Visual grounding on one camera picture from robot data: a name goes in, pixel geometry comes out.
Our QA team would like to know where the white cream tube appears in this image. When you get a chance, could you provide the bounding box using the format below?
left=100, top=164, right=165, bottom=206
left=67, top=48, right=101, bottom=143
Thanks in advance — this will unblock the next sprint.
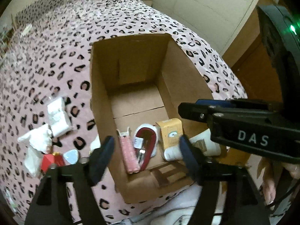
left=163, top=129, right=221, bottom=161

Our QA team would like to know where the yellow cardboard box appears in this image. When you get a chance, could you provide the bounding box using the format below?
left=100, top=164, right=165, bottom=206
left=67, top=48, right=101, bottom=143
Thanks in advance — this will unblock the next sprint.
left=156, top=118, right=183, bottom=150

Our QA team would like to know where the red headband white plush cat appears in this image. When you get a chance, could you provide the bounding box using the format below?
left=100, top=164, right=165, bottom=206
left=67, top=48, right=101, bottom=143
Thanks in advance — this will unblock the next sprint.
left=133, top=123, right=159, bottom=172

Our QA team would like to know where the pink hair roller clip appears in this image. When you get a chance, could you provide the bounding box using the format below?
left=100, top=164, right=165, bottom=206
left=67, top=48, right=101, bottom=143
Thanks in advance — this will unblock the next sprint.
left=117, top=127, right=140, bottom=174

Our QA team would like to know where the person's hand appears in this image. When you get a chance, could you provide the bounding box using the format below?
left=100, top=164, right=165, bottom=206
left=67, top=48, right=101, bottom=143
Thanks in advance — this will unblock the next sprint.
left=257, top=157, right=299, bottom=205

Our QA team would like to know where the red paper gift box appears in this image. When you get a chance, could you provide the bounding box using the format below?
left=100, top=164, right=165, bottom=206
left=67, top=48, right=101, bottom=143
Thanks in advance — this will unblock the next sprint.
left=41, top=152, right=65, bottom=173

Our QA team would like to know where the clear pack of cotton swabs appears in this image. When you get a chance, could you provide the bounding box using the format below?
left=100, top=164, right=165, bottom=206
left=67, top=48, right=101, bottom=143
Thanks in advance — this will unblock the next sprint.
left=24, top=145, right=43, bottom=178

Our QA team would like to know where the grey blue makeup sponge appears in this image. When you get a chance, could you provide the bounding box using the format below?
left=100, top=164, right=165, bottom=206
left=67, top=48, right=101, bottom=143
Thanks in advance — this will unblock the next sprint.
left=63, top=149, right=79, bottom=165

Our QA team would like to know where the white cloth in plastic bag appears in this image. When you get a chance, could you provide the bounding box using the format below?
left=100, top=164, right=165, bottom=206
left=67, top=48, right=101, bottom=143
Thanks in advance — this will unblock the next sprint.
left=17, top=124, right=52, bottom=154

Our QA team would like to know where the white fluffy pouch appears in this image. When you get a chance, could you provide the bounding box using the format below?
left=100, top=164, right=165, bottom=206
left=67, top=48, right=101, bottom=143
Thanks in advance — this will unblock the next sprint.
left=89, top=135, right=101, bottom=154

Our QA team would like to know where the brown cardboard box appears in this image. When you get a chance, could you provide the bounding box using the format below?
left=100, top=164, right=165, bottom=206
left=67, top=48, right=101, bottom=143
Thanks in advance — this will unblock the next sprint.
left=90, top=34, right=213, bottom=204

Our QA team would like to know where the white labelled cotton pad pack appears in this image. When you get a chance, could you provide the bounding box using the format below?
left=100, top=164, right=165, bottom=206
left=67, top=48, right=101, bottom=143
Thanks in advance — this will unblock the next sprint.
left=47, top=97, right=73, bottom=138

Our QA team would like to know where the pink leopard print blanket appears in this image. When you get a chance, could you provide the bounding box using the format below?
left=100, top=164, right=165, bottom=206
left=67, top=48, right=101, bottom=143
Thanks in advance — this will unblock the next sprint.
left=1, top=0, right=247, bottom=221

